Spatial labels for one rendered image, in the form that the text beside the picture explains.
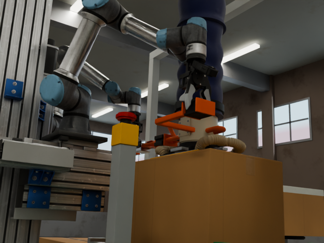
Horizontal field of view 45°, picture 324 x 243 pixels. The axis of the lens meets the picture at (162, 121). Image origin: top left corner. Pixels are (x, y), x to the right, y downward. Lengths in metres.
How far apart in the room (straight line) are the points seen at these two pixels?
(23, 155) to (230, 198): 0.76
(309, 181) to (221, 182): 6.85
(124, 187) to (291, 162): 7.39
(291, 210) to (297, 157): 4.99
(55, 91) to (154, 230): 0.68
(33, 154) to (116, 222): 0.45
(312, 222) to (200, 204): 2.36
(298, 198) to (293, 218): 0.18
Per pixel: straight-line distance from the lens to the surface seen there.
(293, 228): 3.49
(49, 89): 1.66
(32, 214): 1.76
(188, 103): 1.36
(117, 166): 1.25
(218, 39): 1.87
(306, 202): 3.64
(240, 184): 1.48
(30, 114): 1.86
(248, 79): 8.62
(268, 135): 8.85
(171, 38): 1.50
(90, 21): 1.71
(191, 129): 1.67
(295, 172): 8.44
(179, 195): 1.50
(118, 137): 1.27
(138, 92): 2.28
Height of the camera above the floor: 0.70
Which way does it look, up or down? 14 degrees up
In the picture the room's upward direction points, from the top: 2 degrees clockwise
